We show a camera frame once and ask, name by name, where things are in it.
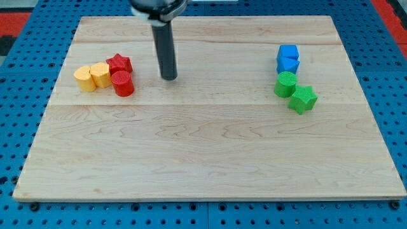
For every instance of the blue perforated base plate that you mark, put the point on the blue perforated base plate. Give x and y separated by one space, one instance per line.
33 64

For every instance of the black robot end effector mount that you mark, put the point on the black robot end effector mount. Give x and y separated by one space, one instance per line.
158 12

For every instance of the red star block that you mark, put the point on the red star block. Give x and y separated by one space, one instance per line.
119 63

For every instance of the yellow heart block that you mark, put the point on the yellow heart block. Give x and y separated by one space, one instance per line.
84 79

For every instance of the green star block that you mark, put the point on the green star block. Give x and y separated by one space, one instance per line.
302 99

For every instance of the light wooden board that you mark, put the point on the light wooden board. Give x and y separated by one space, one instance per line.
218 132

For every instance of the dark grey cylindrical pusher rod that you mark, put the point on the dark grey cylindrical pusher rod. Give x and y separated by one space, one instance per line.
164 45

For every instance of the blue cube block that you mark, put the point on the blue cube block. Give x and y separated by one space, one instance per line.
288 51

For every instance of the yellow hexagon block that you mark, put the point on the yellow hexagon block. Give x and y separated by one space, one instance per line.
100 74

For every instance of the green cylinder block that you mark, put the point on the green cylinder block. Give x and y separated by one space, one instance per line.
285 84

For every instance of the red cylinder block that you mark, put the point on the red cylinder block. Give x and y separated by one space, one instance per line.
122 83

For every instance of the blue triangle block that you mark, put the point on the blue triangle block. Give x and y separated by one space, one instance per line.
287 64

